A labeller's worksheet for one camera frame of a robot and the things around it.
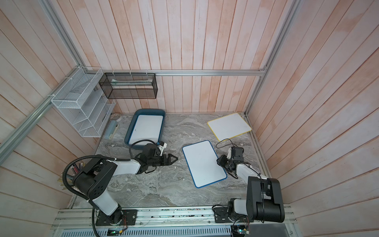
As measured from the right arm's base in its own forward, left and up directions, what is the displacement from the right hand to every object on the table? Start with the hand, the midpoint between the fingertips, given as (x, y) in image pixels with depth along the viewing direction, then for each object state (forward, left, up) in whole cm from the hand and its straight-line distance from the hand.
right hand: (219, 160), depth 94 cm
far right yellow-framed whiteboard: (+29, -11, 0) cm, 31 cm away
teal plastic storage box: (+38, +57, +7) cm, 69 cm away
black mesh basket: (+45, +64, +26) cm, 82 cm away
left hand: (-3, +30, +3) cm, 30 cm away
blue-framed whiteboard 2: (0, +11, -1) cm, 12 cm away
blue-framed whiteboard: (+23, +52, +4) cm, 57 cm away
